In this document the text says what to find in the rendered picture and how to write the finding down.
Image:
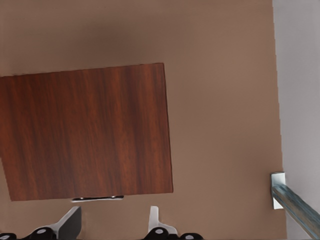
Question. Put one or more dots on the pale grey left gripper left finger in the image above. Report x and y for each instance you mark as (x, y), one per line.
(68, 222)

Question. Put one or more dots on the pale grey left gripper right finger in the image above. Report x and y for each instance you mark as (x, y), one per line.
(153, 222)

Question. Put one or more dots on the dark red wooden cabinet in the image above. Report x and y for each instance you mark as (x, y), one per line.
(87, 132)

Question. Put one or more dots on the silver frame post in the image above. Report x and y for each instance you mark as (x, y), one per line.
(290, 200)

